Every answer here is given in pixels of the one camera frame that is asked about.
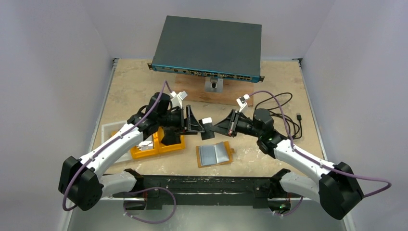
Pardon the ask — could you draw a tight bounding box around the metal switch stand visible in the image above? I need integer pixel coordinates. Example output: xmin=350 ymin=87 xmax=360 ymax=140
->
xmin=204 ymin=77 xmax=224 ymax=93

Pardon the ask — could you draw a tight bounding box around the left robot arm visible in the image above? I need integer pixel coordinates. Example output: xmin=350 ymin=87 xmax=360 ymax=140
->
xmin=58 ymin=91 xmax=205 ymax=211

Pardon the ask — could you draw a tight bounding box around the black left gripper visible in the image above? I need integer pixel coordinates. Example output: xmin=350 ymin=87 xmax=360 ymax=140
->
xmin=157 ymin=105 xmax=204 ymax=135

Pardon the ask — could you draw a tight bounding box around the white plastic tray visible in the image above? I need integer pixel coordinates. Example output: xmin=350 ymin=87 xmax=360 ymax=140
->
xmin=101 ymin=121 xmax=133 ymax=164

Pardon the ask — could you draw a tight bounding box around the yellow bin with silver cards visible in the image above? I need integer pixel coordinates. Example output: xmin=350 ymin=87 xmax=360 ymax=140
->
xmin=129 ymin=133 xmax=159 ymax=159

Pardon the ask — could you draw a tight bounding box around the wooden board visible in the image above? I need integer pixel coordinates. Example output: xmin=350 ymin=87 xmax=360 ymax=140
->
xmin=173 ymin=74 xmax=254 ymax=105

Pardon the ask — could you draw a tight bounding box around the yellow bin with black cards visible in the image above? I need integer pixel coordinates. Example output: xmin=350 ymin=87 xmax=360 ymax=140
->
xmin=153 ymin=127 xmax=185 ymax=154

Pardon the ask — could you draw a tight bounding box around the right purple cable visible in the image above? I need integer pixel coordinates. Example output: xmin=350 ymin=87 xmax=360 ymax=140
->
xmin=245 ymin=90 xmax=392 ymax=218

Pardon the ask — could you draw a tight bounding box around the tan leather card holder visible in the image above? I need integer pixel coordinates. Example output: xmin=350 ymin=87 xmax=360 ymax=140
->
xmin=196 ymin=141 xmax=235 ymax=168

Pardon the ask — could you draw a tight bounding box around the black credit card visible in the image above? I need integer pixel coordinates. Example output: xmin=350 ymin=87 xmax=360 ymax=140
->
xmin=199 ymin=117 xmax=215 ymax=141

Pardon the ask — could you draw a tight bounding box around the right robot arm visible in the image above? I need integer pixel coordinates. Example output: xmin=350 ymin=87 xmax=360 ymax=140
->
xmin=209 ymin=109 xmax=364 ymax=220

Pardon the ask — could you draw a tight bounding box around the silver VIP card stack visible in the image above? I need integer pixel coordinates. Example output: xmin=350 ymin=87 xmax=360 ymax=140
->
xmin=136 ymin=141 xmax=154 ymax=152

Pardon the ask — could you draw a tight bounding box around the blue network switch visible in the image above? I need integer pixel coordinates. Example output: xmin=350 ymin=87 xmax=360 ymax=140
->
xmin=148 ymin=15 xmax=264 ymax=83

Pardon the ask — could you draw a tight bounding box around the black USB cable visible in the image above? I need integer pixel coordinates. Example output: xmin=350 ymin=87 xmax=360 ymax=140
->
xmin=252 ymin=92 xmax=303 ymax=141

